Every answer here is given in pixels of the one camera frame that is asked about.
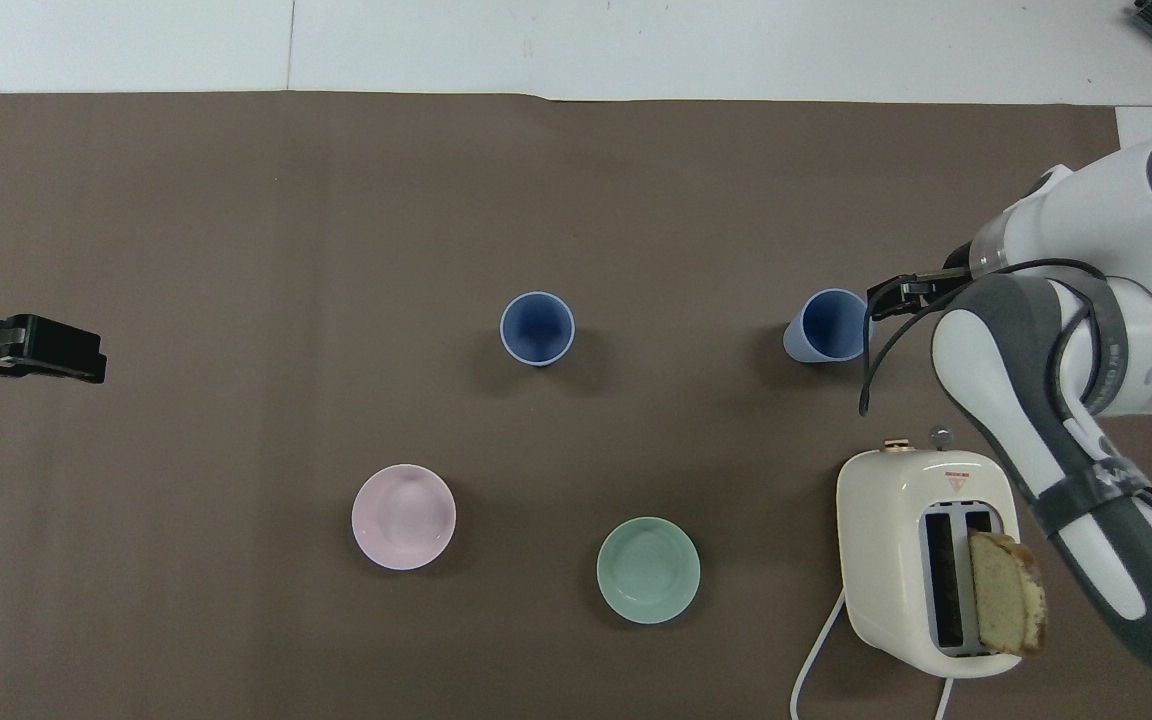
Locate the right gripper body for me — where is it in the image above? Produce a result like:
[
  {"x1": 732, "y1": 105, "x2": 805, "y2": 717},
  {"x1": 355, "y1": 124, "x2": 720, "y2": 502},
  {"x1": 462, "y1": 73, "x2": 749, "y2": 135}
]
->
[{"x1": 940, "y1": 243, "x2": 977, "y2": 299}]

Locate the blue cup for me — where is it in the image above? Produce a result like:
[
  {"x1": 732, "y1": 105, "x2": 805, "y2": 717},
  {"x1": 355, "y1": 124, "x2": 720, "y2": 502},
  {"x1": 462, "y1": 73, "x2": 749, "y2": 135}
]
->
[
  {"x1": 499, "y1": 291, "x2": 577, "y2": 368},
  {"x1": 783, "y1": 288, "x2": 875, "y2": 364}
]

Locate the cream toaster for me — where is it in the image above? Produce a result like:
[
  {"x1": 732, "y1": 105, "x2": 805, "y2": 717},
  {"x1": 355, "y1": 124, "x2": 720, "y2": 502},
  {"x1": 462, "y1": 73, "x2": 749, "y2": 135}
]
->
[{"x1": 835, "y1": 428, "x2": 1024, "y2": 681}]

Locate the bread slice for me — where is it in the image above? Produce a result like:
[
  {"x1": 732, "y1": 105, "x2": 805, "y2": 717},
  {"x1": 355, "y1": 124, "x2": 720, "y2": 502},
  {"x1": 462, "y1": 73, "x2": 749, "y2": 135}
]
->
[{"x1": 968, "y1": 530, "x2": 1049, "y2": 659}]

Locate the green bowl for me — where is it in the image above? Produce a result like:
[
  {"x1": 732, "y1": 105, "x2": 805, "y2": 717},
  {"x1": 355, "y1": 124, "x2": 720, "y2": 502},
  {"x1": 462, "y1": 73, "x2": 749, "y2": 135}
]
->
[{"x1": 596, "y1": 516, "x2": 702, "y2": 626}]

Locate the pink bowl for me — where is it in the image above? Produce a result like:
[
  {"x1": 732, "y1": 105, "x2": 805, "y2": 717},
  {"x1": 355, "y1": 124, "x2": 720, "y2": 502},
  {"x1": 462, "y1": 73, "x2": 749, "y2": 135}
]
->
[{"x1": 351, "y1": 463, "x2": 458, "y2": 572}]

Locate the black cable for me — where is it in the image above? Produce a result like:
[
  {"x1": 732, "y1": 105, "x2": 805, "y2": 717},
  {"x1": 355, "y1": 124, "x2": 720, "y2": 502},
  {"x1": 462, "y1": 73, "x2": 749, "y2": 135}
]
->
[{"x1": 857, "y1": 257, "x2": 1152, "y2": 547}]

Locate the white power cord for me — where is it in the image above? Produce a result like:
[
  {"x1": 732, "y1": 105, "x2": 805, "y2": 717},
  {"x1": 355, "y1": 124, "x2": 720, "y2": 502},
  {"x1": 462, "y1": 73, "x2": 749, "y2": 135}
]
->
[{"x1": 790, "y1": 588, "x2": 955, "y2": 720}]

